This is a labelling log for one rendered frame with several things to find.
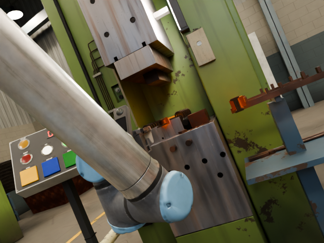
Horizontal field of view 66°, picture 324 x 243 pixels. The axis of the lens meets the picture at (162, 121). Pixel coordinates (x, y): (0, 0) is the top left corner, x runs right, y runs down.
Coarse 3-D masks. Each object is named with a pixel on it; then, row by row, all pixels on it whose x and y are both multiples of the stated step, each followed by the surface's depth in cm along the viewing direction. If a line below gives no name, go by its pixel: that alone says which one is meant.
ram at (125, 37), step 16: (80, 0) 125; (96, 0) 123; (112, 0) 121; (128, 0) 119; (144, 0) 126; (96, 16) 124; (112, 16) 122; (128, 16) 120; (144, 16) 118; (160, 16) 137; (96, 32) 125; (112, 32) 123; (128, 32) 121; (144, 32) 119; (160, 32) 135; (112, 48) 124; (128, 48) 122; (160, 48) 133; (112, 64) 126
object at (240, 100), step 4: (236, 96) 80; (240, 96) 81; (232, 100) 74; (236, 100) 74; (240, 100) 81; (232, 104) 82; (236, 104) 74; (240, 104) 81; (244, 104) 81; (232, 108) 82; (236, 108) 74; (240, 108) 74; (236, 112) 74
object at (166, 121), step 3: (165, 117) 119; (171, 117) 132; (159, 120) 110; (162, 120) 114; (165, 120) 119; (168, 120) 120; (159, 123) 111; (162, 123) 114; (165, 123) 116; (168, 123) 119; (159, 126) 111
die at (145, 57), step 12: (144, 48) 120; (120, 60) 123; (132, 60) 122; (144, 60) 120; (156, 60) 121; (168, 60) 156; (120, 72) 124; (132, 72) 122; (144, 72) 129; (168, 72) 156
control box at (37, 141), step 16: (16, 144) 123; (32, 144) 123; (48, 144) 122; (16, 160) 119; (32, 160) 118; (16, 176) 114; (48, 176) 113; (64, 176) 116; (16, 192) 110; (32, 192) 115
